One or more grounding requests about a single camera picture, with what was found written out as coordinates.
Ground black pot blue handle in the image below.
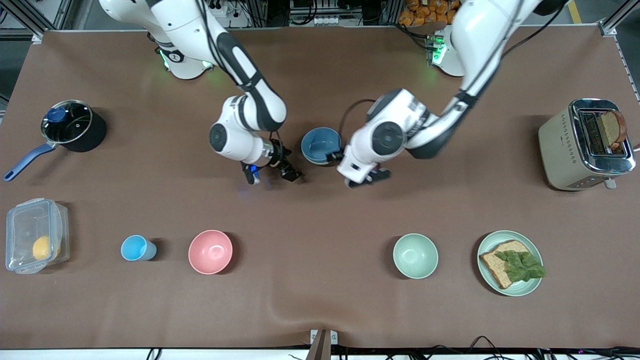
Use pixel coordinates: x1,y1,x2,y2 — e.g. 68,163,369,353
4,99,108,182

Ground aluminium frame profile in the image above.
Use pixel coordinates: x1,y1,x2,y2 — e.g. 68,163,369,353
599,0,640,37
0,0,77,34

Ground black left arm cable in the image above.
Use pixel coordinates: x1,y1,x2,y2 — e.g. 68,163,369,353
339,99,377,148

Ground clear plastic lidded container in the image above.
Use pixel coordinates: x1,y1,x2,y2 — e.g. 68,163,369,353
5,198,71,275

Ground green lettuce leaf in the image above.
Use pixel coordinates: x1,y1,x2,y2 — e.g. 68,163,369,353
495,250,547,284

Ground silver beige toaster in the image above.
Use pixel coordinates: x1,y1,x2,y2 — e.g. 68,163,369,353
538,98,637,192

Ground metal table clamp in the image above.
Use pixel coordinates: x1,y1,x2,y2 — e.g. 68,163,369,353
309,328,339,360

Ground pale green plate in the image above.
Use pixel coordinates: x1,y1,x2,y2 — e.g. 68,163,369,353
476,230,544,297

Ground yellow round fruit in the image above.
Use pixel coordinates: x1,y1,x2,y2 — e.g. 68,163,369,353
32,235,61,261

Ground brown table cover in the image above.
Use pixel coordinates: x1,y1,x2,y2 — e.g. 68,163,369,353
0,25,640,351

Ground white power strip with plugs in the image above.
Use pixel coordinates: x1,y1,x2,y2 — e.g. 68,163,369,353
207,0,252,29

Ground bag of orange snacks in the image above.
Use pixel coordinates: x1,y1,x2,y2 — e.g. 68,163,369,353
398,0,460,27

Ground blue bowl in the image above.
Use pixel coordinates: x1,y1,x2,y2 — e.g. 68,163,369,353
300,127,344,166

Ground glass lid blue knob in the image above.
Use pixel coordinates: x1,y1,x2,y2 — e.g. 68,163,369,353
41,100,94,144

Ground light blue cup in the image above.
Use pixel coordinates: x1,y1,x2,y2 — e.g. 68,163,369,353
120,234,158,262

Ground black looped floor cable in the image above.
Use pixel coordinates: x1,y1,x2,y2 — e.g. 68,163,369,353
467,335,507,354

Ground brown toast slice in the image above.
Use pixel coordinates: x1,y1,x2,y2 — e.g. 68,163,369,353
599,109,629,151

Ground pink bowl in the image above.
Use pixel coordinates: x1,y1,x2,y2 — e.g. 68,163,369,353
188,229,234,275

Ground brown bread slice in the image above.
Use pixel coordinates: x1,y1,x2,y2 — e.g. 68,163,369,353
480,240,531,290

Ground pale green bowl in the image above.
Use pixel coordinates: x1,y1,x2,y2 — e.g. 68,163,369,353
392,233,439,280

